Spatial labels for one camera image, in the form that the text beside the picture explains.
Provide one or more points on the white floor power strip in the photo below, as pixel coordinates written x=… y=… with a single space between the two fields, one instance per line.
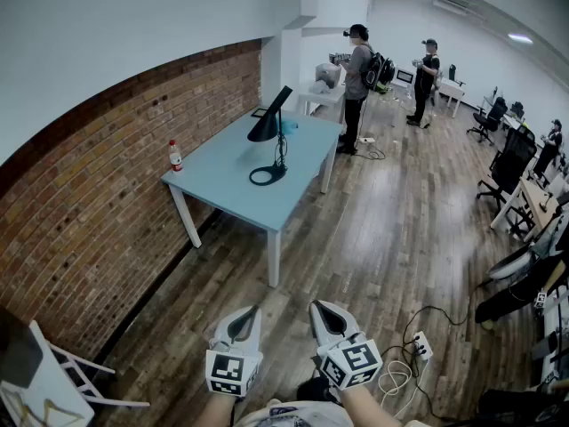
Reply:
x=366 y=140

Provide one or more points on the person's right forearm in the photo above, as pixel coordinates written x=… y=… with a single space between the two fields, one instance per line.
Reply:
x=378 y=409

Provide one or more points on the ceiling air conditioner vent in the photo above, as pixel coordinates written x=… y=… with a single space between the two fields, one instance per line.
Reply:
x=451 y=3

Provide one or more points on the person's left shoe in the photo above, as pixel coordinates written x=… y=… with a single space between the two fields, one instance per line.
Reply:
x=274 y=402

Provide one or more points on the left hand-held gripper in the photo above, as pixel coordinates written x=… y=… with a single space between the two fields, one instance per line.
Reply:
x=231 y=369

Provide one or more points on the small black picture frame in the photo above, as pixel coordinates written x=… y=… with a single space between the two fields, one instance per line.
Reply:
x=259 y=112

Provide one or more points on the grey box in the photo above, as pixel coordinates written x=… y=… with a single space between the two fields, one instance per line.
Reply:
x=329 y=73

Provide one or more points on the person's white printed shirt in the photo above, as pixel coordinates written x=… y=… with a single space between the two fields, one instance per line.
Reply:
x=293 y=416

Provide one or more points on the clear water bottle red cap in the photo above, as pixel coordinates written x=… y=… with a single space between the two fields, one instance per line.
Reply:
x=176 y=158

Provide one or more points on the person's left forearm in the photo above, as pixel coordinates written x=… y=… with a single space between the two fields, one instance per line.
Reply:
x=218 y=409

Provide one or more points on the long black case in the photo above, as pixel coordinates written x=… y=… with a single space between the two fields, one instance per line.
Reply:
x=515 y=298

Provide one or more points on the white power strip black plugs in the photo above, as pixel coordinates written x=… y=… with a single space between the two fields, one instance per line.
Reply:
x=422 y=344

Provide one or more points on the small white table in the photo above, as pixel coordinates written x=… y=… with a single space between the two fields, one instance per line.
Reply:
x=451 y=89

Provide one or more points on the rectangular ceiling light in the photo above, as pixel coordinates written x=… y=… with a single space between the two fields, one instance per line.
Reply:
x=520 y=38

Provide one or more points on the white oval dish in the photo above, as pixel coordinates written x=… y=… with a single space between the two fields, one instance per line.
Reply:
x=509 y=267

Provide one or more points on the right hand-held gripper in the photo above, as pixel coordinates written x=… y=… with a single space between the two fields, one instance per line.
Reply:
x=351 y=363

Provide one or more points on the person's right leg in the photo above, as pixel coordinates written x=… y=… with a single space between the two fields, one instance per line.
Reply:
x=313 y=389

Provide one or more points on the white folding chair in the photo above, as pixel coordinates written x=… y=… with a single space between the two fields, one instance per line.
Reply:
x=44 y=385

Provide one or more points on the light crumpled cloth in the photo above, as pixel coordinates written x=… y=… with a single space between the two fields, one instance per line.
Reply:
x=320 y=87

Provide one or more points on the white framed screen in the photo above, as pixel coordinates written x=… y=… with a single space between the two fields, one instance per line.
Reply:
x=405 y=77

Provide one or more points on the black mesh office chair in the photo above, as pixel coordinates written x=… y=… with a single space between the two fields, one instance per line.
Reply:
x=513 y=163

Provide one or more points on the black desk lamp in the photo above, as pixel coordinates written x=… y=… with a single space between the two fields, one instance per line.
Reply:
x=266 y=127

